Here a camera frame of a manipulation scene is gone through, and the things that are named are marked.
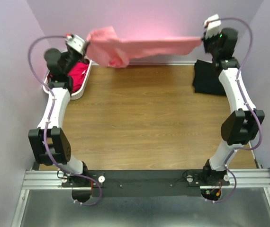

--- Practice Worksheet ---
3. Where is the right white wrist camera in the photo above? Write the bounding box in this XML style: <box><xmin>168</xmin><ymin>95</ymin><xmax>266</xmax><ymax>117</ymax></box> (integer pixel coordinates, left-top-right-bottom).
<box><xmin>203</xmin><ymin>14</ymin><xmax>221</xmax><ymax>39</ymax></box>

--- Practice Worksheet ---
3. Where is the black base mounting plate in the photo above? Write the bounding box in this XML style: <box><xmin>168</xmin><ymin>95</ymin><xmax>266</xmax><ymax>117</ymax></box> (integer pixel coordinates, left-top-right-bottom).
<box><xmin>61</xmin><ymin>169</ymin><xmax>230</xmax><ymax>203</ymax></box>

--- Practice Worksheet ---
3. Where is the white plastic laundry basket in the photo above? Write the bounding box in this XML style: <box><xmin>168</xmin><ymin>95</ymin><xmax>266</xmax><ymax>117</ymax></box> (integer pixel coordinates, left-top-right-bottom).
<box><xmin>42</xmin><ymin>48</ymin><xmax>91</xmax><ymax>100</ymax></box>

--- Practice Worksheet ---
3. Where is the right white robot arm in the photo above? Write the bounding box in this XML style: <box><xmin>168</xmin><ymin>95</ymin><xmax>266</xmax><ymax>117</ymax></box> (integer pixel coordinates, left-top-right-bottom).
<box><xmin>201</xmin><ymin>28</ymin><xmax>265</xmax><ymax>185</ymax></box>

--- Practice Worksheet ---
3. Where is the red t shirt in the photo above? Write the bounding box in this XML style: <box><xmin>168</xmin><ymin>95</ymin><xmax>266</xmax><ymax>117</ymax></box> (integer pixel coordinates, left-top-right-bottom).
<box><xmin>68</xmin><ymin>62</ymin><xmax>89</xmax><ymax>93</ymax></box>

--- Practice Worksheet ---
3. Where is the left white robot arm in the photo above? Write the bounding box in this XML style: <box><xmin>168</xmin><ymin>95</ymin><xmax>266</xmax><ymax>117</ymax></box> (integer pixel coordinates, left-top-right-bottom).
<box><xmin>28</xmin><ymin>58</ymin><xmax>92</xmax><ymax>187</ymax></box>

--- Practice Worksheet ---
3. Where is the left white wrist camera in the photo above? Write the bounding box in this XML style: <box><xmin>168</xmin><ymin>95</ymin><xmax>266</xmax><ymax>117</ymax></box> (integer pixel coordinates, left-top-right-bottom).
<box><xmin>65</xmin><ymin>34</ymin><xmax>89</xmax><ymax>55</ymax></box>

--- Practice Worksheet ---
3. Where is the light pink t shirt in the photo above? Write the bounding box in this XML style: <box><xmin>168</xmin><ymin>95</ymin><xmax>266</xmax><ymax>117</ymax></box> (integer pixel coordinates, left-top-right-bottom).
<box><xmin>86</xmin><ymin>26</ymin><xmax>202</xmax><ymax>68</ymax></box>

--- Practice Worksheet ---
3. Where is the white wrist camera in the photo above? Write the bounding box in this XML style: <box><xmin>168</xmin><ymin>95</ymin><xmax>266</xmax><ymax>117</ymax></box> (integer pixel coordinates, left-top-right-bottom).
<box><xmin>65</xmin><ymin>34</ymin><xmax>89</xmax><ymax>55</ymax></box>
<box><xmin>203</xmin><ymin>14</ymin><xmax>221</xmax><ymax>39</ymax></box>

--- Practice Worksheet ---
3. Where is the folded black t shirt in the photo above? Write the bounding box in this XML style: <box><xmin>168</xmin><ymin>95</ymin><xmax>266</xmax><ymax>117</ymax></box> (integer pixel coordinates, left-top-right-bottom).
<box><xmin>192</xmin><ymin>60</ymin><xmax>226</xmax><ymax>96</ymax></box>

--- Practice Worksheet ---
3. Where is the aluminium frame rail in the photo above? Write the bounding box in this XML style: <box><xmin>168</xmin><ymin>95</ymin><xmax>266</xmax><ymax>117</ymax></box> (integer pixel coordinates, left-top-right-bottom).
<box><xmin>22</xmin><ymin>169</ymin><xmax>270</xmax><ymax>190</ymax></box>

